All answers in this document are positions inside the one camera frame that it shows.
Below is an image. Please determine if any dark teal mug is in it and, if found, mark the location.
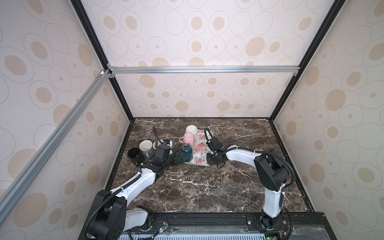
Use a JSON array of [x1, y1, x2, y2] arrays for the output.
[[181, 144, 193, 163]]

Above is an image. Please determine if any pink faceted mug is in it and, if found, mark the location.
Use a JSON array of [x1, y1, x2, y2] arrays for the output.
[[179, 133, 195, 150]]

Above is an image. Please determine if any grey mug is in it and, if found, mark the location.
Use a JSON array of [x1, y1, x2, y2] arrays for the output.
[[139, 140, 154, 159]]

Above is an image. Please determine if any black mug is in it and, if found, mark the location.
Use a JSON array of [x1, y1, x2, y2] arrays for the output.
[[127, 148, 145, 167]]

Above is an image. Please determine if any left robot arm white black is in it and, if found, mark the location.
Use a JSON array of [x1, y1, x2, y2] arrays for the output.
[[80, 144, 187, 240]]

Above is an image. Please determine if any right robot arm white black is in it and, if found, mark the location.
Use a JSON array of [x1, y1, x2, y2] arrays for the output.
[[207, 137, 296, 220]]

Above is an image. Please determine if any white mug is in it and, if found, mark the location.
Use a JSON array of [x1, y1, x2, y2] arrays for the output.
[[185, 125, 199, 140]]

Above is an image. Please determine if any floral rectangular tray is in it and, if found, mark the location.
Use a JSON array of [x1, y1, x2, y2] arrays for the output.
[[188, 130, 211, 166]]

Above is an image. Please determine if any horizontal aluminium bar back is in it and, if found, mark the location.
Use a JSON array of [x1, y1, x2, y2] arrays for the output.
[[110, 66, 300, 75]]

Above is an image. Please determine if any diagonal aluminium bar left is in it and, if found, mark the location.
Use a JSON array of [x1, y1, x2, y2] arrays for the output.
[[1, 69, 111, 225]]

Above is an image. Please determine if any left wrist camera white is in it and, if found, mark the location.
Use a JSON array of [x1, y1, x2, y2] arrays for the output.
[[163, 139, 173, 148]]

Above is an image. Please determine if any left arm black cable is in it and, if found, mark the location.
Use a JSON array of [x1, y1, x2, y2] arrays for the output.
[[81, 125, 164, 240]]

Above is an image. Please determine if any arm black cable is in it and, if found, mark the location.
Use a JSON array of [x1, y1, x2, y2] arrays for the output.
[[203, 127, 296, 193], [81, 125, 164, 240]]

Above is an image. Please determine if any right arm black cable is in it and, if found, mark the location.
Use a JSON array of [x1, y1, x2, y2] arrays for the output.
[[203, 127, 296, 193]]

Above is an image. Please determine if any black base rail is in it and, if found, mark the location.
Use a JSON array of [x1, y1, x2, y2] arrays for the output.
[[119, 211, 338, 240]]

